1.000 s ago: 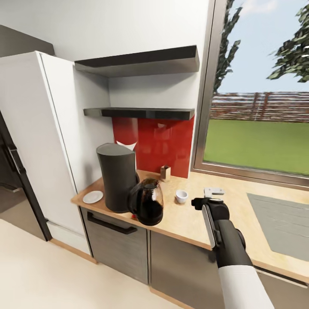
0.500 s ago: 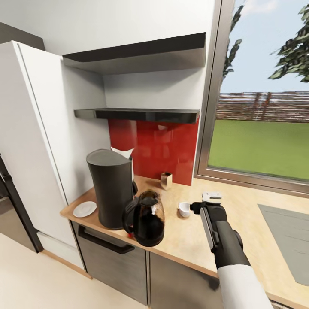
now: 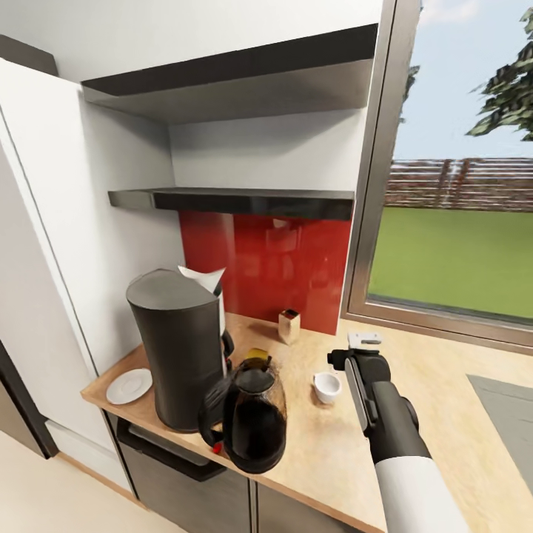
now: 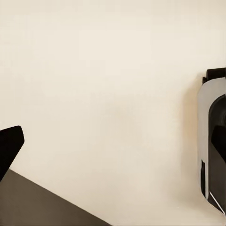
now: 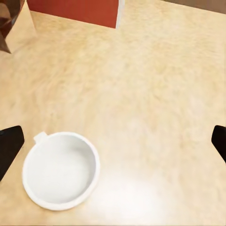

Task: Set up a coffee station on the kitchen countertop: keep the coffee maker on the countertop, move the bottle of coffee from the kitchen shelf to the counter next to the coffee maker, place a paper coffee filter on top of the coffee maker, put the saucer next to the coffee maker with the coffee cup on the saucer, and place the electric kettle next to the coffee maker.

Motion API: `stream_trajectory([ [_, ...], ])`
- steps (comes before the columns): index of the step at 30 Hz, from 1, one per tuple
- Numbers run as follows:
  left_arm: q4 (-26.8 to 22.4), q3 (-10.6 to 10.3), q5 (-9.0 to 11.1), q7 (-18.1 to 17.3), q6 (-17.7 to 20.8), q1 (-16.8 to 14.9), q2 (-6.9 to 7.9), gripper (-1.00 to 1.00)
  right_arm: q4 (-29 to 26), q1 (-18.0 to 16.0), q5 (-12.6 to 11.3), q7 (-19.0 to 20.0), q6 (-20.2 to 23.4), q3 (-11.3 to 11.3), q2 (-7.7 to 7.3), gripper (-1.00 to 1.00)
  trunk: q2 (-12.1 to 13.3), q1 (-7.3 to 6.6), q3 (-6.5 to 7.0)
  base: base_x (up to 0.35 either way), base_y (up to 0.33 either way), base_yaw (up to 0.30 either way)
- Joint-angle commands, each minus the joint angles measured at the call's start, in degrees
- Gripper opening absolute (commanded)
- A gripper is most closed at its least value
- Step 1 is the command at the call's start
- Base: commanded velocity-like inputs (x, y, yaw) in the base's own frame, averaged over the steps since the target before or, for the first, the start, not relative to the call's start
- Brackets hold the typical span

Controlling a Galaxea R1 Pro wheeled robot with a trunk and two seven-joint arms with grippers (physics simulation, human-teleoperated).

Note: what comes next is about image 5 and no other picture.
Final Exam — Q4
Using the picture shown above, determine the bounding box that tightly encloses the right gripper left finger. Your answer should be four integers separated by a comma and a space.
0, 126, 24, 181

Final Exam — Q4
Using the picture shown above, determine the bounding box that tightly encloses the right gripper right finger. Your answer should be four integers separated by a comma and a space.
211, 125, 226, 162

